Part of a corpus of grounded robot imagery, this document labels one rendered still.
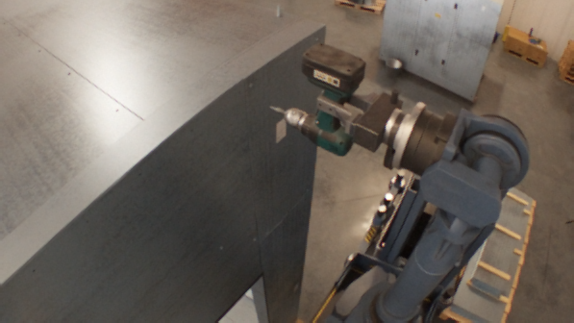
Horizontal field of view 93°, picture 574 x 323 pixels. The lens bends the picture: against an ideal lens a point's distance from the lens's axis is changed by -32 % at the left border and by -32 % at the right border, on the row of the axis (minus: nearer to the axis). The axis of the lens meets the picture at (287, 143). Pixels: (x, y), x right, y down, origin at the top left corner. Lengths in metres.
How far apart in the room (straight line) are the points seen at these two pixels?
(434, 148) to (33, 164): 0.90
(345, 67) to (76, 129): 0.67
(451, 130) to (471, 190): 0.12
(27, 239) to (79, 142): 0.29
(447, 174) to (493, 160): 0.13
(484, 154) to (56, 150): 0.96
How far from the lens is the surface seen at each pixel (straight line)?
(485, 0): 6.18
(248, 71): 0.99
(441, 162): 0.66
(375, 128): 0.70
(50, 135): 1.02
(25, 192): 0.91
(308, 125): 0.85
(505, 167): 0.74
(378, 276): 2.50
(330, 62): 0.72
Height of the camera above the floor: 3.75
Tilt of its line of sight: 45 degrees down
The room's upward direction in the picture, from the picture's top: 1 degrees clockwise
